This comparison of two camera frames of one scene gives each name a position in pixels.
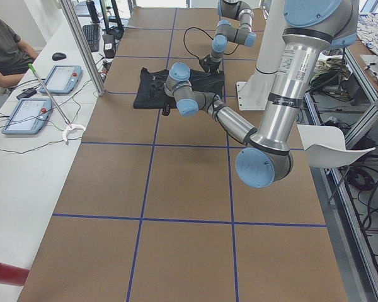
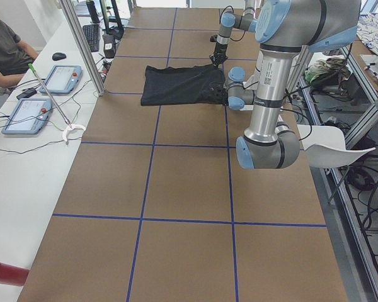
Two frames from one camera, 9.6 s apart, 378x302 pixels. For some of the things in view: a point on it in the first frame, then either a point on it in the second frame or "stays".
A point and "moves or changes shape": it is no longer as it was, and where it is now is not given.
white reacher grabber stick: x=70 y=126 stays
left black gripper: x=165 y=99 to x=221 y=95
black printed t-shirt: x=150 y=93 moves or changes shape
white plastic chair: x=325 y=146 stays
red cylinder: x=2 y=274 stays
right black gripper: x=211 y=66 to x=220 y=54
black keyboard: x=92 y=34 stays
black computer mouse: x=58 y=56 stays
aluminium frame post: x=79 y=31 stays
